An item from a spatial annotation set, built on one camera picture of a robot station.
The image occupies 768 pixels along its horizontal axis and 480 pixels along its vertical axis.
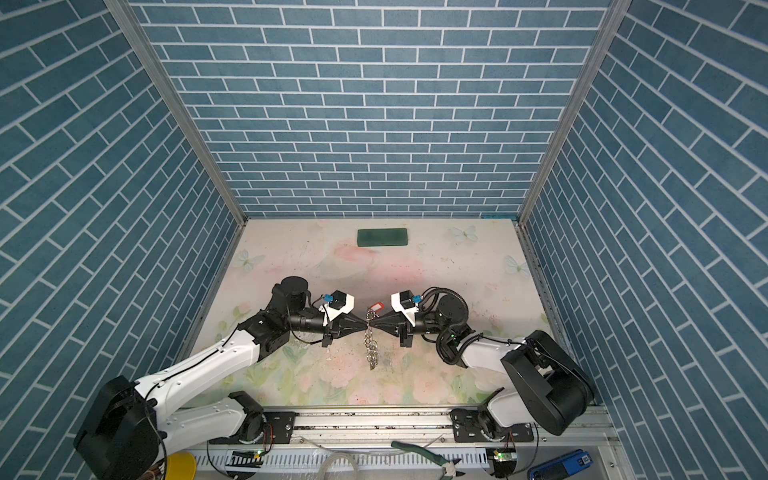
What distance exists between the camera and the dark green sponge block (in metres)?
1.14

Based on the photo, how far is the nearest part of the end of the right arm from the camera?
68 centimetres

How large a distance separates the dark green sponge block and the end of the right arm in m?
0.46

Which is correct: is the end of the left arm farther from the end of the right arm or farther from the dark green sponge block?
the dark green sponge block

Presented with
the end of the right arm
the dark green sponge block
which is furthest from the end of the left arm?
the dark green sponge block
